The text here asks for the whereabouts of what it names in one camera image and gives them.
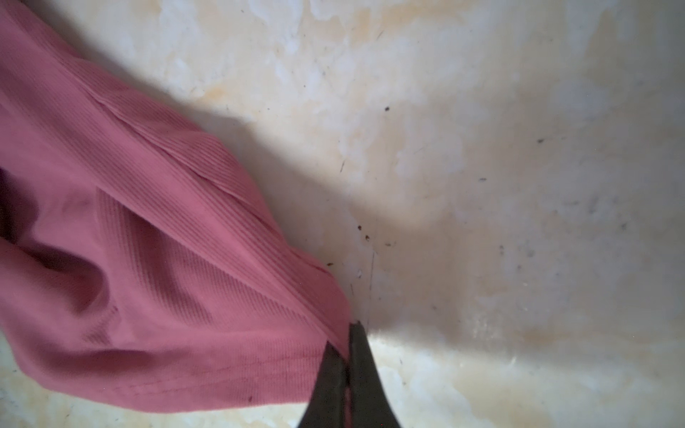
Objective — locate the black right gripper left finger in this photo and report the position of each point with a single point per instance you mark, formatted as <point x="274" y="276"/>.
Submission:
<point x="327" y="406"/>

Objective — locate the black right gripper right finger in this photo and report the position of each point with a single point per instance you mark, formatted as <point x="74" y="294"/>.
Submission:
<point x="369" y="405"/>

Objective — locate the pink ribbed tank top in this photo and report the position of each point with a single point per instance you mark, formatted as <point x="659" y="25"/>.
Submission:
<point x="140" y="266"/>

